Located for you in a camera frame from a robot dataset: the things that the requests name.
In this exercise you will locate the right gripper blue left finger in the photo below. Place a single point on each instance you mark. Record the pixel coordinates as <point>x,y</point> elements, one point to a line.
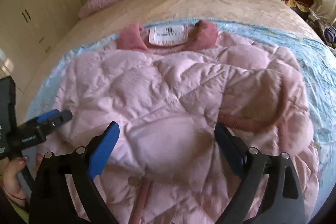
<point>51,200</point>

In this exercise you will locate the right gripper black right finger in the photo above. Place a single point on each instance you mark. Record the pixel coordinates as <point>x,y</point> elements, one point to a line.
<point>282,201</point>

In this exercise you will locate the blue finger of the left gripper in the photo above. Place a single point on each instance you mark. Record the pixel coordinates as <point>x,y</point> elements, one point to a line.
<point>51,117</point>

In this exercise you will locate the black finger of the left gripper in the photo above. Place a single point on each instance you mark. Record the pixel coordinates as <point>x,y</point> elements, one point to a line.
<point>65,116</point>

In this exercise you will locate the pink quilted coat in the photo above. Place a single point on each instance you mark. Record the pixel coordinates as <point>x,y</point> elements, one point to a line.
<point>166,166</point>

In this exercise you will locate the floral bag of clothes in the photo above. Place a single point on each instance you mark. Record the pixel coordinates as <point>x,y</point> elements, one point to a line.
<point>325,31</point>

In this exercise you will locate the person's left hand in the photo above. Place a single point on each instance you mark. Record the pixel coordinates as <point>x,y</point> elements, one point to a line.
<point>9,181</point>

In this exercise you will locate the cream wardrobe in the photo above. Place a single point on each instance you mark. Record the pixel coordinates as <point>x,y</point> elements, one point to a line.
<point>30,30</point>

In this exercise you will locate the light blue cartoon blanket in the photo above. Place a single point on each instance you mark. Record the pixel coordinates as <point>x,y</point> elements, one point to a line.
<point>316,61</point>

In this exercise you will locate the cream curtain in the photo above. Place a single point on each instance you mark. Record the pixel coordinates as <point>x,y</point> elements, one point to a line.
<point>325,9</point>

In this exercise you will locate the beige bedspread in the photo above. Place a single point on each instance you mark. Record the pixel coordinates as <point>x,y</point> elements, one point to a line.
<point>270,13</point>

